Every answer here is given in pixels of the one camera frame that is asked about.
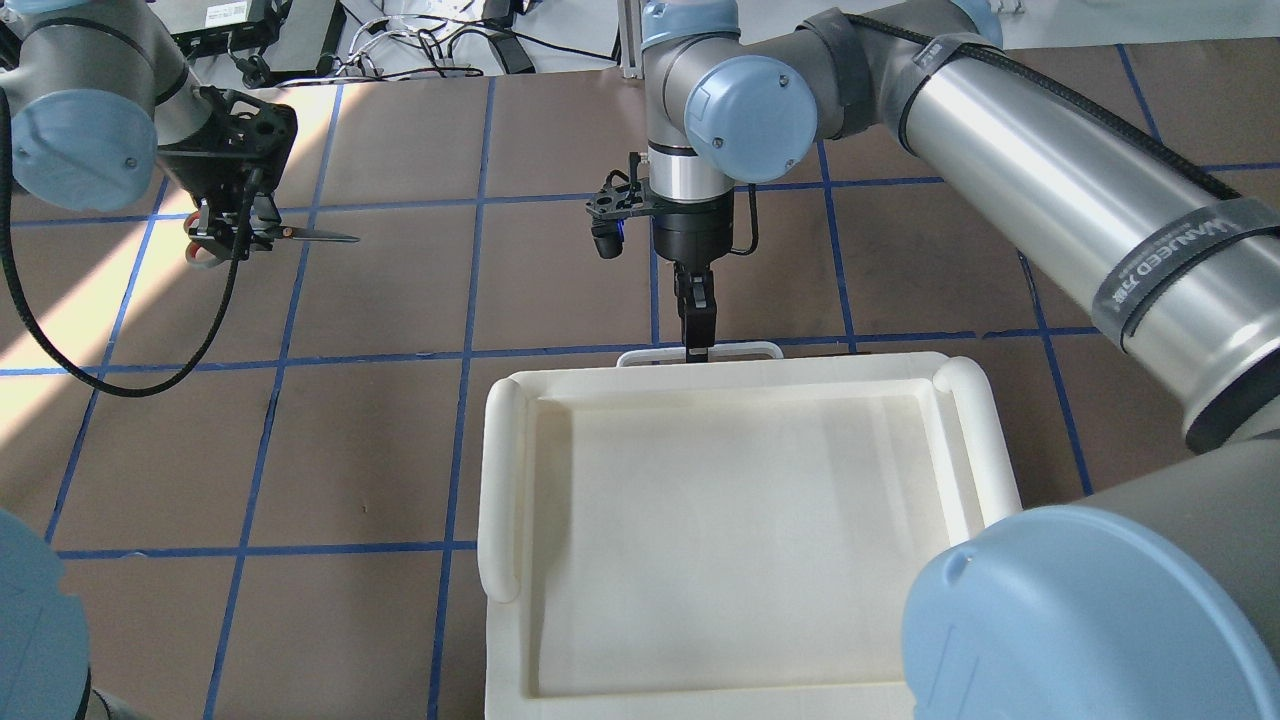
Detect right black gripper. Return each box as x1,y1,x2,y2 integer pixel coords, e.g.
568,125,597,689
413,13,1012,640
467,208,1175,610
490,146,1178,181
652,200,735,348

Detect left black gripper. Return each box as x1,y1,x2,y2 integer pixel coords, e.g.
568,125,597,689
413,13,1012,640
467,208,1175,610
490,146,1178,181
175,155,285,263

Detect red grey handled scissors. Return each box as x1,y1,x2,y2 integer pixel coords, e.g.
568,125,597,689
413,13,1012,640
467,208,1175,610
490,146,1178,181
182,213,360,269

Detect white drawer handle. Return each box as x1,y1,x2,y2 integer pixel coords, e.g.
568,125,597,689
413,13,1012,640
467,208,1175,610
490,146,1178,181
614,341,785,368

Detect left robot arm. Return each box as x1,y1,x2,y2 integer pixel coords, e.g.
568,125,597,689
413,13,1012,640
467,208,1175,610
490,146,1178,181
3,1,298,719

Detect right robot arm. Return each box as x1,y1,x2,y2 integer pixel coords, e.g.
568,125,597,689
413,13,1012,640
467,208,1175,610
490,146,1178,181
641,1,1277,719

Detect cream plastic tray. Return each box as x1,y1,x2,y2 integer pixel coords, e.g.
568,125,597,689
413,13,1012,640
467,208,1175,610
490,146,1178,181
477,352,1021,719

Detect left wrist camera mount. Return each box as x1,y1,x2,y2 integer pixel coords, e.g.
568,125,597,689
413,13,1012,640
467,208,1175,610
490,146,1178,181
157,86,298,181

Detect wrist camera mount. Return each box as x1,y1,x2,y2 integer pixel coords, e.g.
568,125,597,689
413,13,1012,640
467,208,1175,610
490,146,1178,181
586,151,654,260
157,86,298,181

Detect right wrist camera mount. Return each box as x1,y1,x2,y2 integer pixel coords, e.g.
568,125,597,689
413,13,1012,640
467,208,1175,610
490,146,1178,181
586,151,654,260

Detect black network switch box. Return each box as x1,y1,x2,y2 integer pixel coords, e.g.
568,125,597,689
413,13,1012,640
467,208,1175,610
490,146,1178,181
150,0,346,76

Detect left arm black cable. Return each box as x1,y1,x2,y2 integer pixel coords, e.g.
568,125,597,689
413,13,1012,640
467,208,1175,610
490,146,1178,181
0,90,266,398

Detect aluminium frame post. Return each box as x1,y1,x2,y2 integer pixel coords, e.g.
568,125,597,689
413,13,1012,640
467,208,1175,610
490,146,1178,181
617,0,646,79

